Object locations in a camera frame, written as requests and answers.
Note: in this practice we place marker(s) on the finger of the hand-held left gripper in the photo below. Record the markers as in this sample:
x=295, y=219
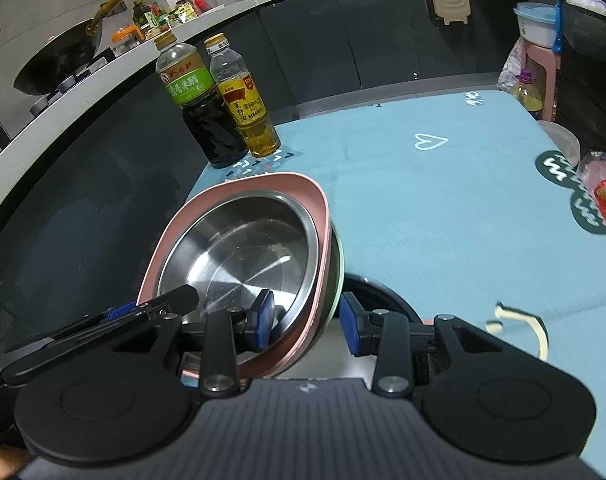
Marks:
x=173, y=300

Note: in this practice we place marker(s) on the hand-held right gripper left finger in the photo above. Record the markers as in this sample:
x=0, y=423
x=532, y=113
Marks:
x=265, y=320

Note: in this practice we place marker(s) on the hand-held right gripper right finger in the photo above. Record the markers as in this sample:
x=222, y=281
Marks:
x=350, y=325

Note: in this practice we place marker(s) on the black bowl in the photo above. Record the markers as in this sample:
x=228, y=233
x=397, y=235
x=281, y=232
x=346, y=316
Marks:
x=383, y=290

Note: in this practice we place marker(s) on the stainless steel bowl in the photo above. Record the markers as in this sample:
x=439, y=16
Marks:
x=233, y=250

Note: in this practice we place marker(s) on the pink square plate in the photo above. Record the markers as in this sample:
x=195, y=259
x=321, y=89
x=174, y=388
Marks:
x=313, y=205

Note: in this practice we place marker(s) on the blue printed tablecloth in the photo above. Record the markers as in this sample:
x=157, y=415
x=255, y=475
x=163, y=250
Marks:
x=433, y=200

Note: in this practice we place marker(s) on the dark vinegar bottle green label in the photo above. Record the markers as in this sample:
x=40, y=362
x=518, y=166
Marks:
x=208, y=120

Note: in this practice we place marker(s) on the oil bottle yellow label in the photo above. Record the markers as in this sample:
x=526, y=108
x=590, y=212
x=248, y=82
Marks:
x=248, y=105

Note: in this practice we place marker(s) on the gas stove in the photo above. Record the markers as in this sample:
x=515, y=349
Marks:
x=78, y=77

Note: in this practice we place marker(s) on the orange lid container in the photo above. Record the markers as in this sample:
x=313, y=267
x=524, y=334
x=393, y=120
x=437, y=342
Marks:
x=125, y=40

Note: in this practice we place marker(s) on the clear plastic bowl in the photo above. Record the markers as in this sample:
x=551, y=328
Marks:
x=560, y=140

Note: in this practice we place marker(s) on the row of condiment jars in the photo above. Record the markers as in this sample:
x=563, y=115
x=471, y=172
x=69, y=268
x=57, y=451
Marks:
x=178, y=12

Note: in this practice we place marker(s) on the yellow oil jug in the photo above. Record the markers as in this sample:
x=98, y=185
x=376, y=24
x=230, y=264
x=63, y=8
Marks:
x=528, y=95

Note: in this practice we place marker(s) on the floral plastic bag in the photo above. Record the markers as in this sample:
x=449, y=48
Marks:
x=510, y=72

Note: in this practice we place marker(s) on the pink plastic stool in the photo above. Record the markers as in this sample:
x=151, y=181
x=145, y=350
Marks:
x=543, y=60

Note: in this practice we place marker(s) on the white container blue lid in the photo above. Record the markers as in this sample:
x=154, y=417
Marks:
x=535, y=27

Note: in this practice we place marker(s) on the black mesh cart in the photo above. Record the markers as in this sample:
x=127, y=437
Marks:
x=593, y=60

